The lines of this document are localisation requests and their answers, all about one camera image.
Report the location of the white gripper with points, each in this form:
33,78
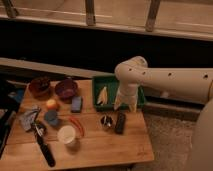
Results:
127,94

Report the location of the grey blue towel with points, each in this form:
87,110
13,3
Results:
28,117

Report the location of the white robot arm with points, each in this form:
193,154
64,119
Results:
195,84

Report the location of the small metal cup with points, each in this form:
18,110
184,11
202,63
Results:
106,122

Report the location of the black rectangular block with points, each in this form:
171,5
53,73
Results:
120,123

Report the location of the yellow wedge in tray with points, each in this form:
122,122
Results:
103,97

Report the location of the green plastic tray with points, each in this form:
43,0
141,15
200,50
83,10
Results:
111,83

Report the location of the blue sponge block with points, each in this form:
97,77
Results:
76,104

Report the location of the red chili pepper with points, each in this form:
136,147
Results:
78,125

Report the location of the purple bowl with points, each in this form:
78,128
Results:
66,88

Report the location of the red yellow apple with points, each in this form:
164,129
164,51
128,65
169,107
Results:
52,104

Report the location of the blue round lid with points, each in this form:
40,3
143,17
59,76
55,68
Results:
51,117

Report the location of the dark red bowl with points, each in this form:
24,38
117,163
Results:
39,86

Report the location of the black object at left edge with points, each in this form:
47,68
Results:
8,105

